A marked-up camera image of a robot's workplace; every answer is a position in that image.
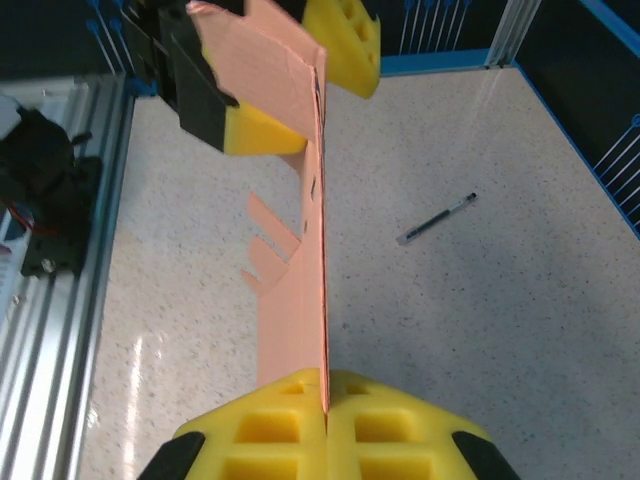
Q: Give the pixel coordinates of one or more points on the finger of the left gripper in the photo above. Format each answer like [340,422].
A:
[345,50]
[200,100]

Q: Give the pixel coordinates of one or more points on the pink paper box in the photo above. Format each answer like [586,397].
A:
[300,310]

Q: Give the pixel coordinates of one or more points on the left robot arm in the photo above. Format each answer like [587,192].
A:
[35,150]

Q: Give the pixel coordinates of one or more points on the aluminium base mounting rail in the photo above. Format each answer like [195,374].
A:
[50,350]

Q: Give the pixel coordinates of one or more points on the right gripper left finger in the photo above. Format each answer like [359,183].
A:
[310,450]

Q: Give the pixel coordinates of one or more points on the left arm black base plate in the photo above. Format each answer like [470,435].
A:
[50,255]

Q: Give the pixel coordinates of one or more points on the aluminium frame post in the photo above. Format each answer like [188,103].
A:
[507,35]

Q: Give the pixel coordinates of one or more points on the blue table edge strip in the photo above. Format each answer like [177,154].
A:
[575,145]
[435,62]

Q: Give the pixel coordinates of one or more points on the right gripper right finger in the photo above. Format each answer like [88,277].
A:
[340,450]

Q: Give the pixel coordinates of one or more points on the black gel pen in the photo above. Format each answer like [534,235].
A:
[437,218]

